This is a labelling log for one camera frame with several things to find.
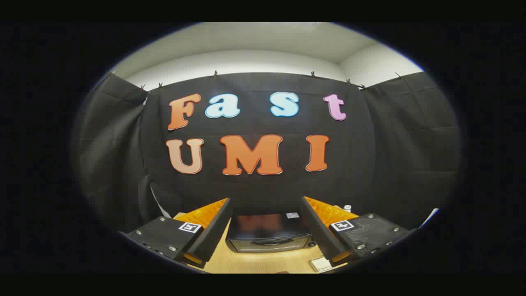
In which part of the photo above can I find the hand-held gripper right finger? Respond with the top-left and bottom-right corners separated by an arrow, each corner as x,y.
301,197 -> 411,266

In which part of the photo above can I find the black toaster oven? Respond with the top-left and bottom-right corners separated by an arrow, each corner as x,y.
225,213 -> 317,253

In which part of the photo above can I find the black backdrop cloth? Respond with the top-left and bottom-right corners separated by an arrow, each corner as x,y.
72,71 -> 463,231

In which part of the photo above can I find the white plastic tray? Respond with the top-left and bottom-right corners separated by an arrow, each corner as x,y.
309,257 -> 334,273

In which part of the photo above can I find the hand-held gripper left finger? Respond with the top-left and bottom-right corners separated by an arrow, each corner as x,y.
127,197 -> 234,268

